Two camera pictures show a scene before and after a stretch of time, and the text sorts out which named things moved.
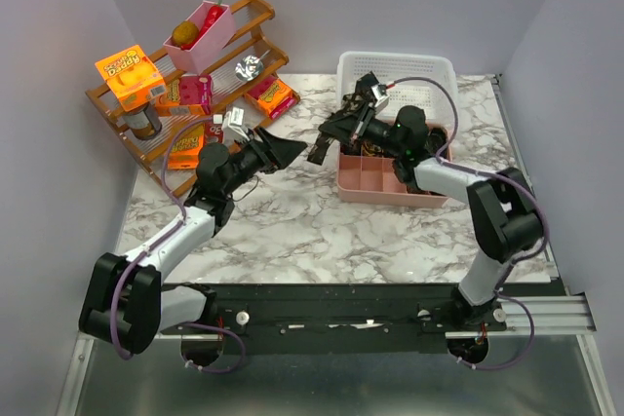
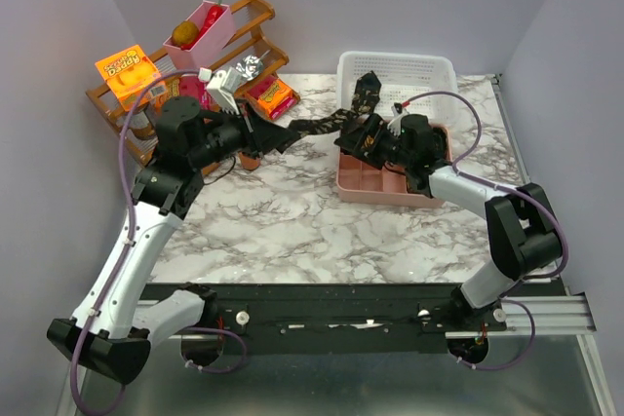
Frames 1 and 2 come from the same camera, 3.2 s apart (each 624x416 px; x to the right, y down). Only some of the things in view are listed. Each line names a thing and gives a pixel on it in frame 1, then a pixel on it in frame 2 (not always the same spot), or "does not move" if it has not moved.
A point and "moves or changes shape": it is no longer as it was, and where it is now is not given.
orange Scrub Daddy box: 132,77 does not move
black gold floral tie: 351,104 moves or changes shape
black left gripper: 273,150 to 260,135
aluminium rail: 554,316 does not move
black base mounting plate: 340,320 does not move
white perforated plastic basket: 426,82 does not move
